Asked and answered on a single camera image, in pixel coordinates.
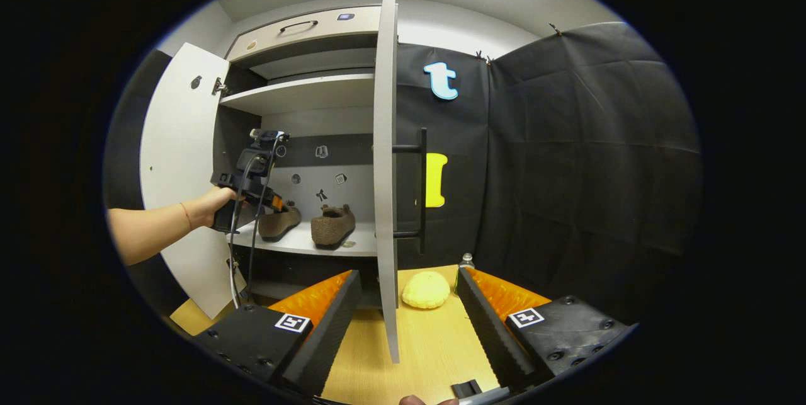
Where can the brown fuzzy shoe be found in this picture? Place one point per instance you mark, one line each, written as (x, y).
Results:
(334, 228)
(280, 223)

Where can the black cloth clip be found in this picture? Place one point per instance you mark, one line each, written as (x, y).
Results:
(554, 28)
(482, 55)

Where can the black backdrop cloth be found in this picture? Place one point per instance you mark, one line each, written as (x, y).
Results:
(567, 172)
(123, 159)

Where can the clear plastic bottle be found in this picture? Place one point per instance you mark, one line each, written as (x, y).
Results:
(466, 262)

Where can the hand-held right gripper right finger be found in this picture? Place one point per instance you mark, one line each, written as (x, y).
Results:
(485, 329)

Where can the white shoe cabinet door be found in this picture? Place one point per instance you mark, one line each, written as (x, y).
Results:
(176, 140)
(385, 172)

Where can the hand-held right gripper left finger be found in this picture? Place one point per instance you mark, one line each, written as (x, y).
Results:
(327, 336)

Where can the silver door hinge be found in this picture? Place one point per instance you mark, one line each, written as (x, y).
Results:
(218, 85)

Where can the yellow round cushion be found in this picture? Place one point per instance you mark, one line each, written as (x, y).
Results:
(426, 291)

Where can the beige cabinet drawer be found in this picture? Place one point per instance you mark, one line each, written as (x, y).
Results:
(327, 24)

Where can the white and grey shoe cabinet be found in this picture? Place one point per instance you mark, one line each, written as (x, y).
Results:
(340, 121)

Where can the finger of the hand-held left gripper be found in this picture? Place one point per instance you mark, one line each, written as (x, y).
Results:
(272, 201)

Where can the white thick cabinet shelf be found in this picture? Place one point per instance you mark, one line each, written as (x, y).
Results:
(302, 95)

